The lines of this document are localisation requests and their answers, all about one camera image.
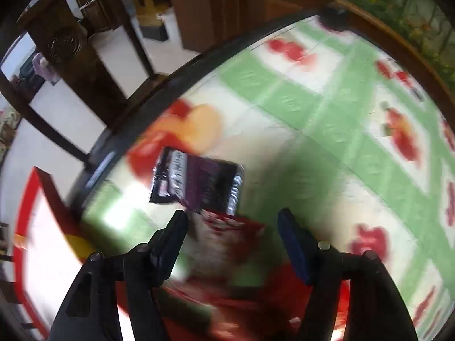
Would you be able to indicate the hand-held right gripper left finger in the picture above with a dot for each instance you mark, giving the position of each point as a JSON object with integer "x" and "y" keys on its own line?
{"x": 166, "y": 255}

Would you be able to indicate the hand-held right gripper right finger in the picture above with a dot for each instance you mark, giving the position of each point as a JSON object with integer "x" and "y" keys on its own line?
{"x": 297, "y": 252}

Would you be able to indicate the red snack packet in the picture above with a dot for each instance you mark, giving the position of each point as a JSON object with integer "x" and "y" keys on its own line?
{"x": 227, "y": 234}

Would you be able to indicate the purple snack packet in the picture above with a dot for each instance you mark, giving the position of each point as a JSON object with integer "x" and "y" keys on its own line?
{"x": 199, "y": 184}

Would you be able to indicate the red rimmed white tray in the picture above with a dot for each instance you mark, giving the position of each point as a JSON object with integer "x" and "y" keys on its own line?
{"x": 46, "y": 255}

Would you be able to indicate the green checked fruit print tablecloth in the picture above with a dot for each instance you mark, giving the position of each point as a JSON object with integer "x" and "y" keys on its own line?
{"x": 320, "y": 113}

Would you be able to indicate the dark wooden chair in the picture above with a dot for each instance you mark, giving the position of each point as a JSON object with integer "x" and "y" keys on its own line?
{"x": 71, "y": 60}

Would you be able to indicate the small black object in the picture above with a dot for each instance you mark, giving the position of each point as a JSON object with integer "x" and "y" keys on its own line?
{"x": 333, "y": 18}

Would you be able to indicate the brown wooden cabinet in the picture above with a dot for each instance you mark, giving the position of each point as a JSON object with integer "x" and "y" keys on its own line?
{"x": 231, "y": 7}

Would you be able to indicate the flower garden wall mural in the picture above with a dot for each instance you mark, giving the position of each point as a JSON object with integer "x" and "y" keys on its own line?
{"x": 408, "y": 7}

